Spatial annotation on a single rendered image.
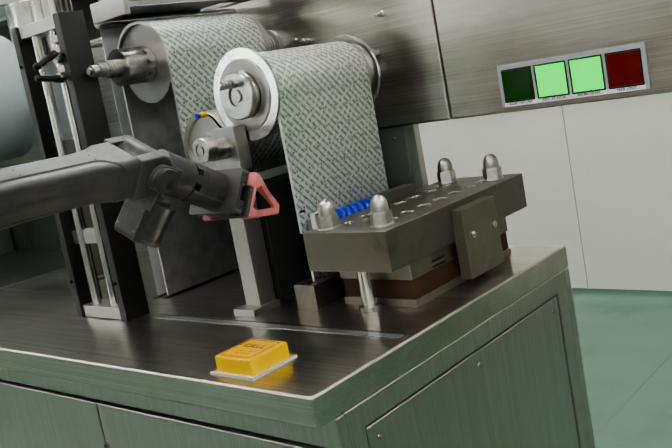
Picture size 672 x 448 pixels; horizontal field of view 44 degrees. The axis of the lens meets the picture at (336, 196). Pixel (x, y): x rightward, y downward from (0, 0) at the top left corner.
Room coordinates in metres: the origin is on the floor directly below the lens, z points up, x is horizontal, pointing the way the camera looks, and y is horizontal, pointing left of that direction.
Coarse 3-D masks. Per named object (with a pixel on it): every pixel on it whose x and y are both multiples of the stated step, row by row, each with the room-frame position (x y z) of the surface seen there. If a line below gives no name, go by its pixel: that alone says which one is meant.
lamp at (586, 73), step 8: (576, 64) 1.32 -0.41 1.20; (584, 64) 1.31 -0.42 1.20; (592, 64) 1.30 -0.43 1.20; (600, 64) 1.29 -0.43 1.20; (576, 72) 1.32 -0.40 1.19; (584, 72) 1.31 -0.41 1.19; (592, 72) 1.30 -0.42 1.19; (600, 72) 1.29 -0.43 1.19; (576, 80) 1.32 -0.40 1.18; (584, 80) 1.31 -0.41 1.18; (592, 80) 1.30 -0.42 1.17; (600, 80) 1.29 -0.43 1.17; (576, 88) 1.32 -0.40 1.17; (584, 88) 1.31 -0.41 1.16; (592, 88) 1.30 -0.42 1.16; (600, 88) 1.29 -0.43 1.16
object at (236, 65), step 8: (232, 64) 1.35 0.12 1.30; (240, 64) 1.34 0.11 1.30; (248, 64) 1.33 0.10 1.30; (368, 64) 1.50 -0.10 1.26; (224, 72) 1.37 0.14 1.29; (232, 72) 1.35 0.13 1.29; (248, 72) 1.33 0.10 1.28; (256, 72) 1.32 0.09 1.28; (368, 72) 1.49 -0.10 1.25; (256, 80) 1.32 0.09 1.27; (264, 80) 1.31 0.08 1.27; (264, 88) 1.31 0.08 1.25; (264, 96) 1.31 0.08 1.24; (264, 104) 1.32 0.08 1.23; (264, 112) 1.32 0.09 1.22; (232, 120) 1.37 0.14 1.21; (240, 120) 1.36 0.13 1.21; (248, 120) 1.34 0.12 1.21; (256, 120) 1.33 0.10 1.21; (264, 120) 1.32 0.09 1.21; (248, 128) 1.35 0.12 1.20; (256, 128) 1.34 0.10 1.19
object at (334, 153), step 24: (288, 120) 1.32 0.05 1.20; (312, 120) 1.36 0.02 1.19; (336, 120) 1.40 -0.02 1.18; (360, 120) 1.45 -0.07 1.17; (288, 144) 1.31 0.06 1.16; (312, 144) 1.35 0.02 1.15; (336, 144) 1.40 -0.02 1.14; (360, 144) 1.44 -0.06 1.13; (288, 168) 1.31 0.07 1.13; (312, 168) 1.35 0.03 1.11; (336, 168) 1.39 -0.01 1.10; (360, 168) 1.43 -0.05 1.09; (384, 168) 1.48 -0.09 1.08; (312, 192) 1.34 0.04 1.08; (336, 192) 1.38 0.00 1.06; (360, 192) 1.42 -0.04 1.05
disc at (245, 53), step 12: (240, 48) 1.34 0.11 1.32; (228, 60) 1.36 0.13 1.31; (252, 60) 1.32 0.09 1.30; (264, 60) 1.31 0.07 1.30; (216, 72) 1.38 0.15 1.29; (264, 72) 1.31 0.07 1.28; (276, 84) 1.30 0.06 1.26; (216, 96) 1.39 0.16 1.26; (276, 96) 1.30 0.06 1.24; (276, 108) 1.30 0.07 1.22; (228, 120) 1.38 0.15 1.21; (276, 120) 1.31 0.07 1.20; (252, 132) 1.35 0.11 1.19; (264, 132) 1.33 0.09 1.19
